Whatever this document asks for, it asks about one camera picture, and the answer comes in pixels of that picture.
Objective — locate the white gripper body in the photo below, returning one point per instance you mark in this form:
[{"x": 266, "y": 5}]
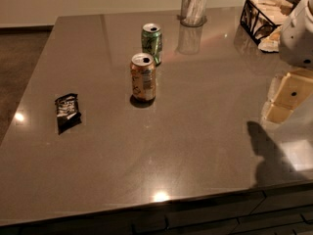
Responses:
[{"x": 297, "y": 38}]

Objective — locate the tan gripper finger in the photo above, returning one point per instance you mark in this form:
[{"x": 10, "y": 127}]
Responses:
[
  {"x": 295, "y": 87},
  {"x": 277, "y": 114}
]

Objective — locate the orange soda can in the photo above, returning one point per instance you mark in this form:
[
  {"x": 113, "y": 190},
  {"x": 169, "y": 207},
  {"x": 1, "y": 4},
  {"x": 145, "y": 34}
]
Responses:
[{"x": 143, "y": 75}]

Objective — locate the green soda can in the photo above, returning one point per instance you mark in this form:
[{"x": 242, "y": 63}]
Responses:
[{"x": 151, "y": 39}]

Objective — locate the white packets beside basket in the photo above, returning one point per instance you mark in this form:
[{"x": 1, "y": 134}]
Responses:
[{"x": 270, "y": 43}]

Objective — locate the clear cup with utensils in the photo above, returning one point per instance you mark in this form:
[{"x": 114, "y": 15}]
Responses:
[{"x": 192, "y": 12}]

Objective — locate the black snack packet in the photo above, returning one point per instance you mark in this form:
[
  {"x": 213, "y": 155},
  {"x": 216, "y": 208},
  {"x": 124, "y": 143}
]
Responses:
[{"x": 67, "y": 112}]

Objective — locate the black wire basket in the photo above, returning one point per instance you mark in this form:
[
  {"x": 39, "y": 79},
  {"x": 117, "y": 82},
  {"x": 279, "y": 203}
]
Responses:
[{"x": 261, "y": 17}]

